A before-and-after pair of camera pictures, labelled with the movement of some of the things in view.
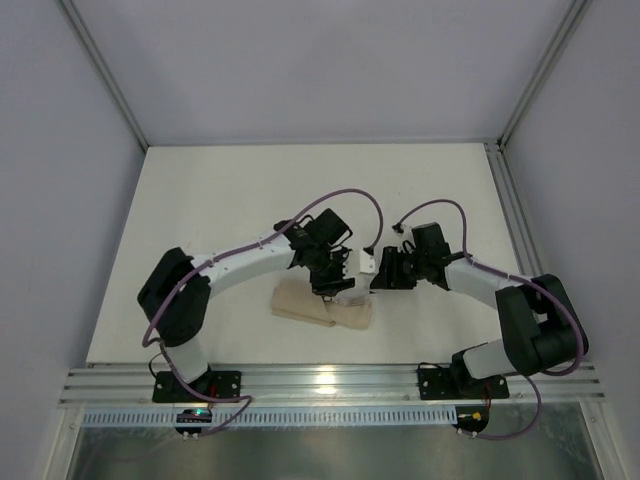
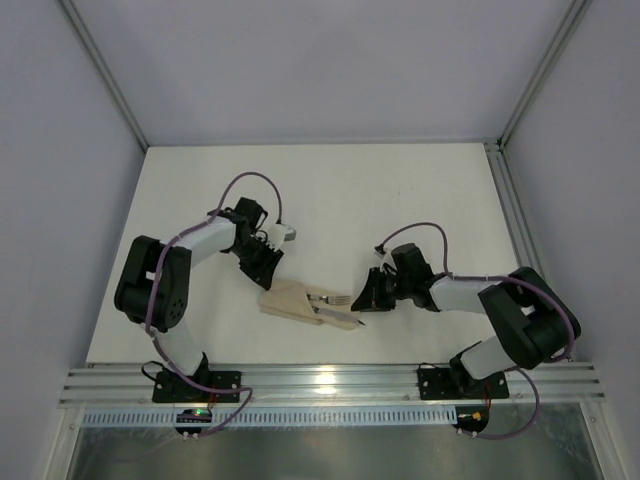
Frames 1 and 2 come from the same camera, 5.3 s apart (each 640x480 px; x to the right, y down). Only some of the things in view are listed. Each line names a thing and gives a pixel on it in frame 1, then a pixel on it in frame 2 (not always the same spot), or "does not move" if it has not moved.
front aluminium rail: [319, 386] does not move
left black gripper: [327, 282] to [258, 258]
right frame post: [549, 62] does not move
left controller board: [193, 415] does not move
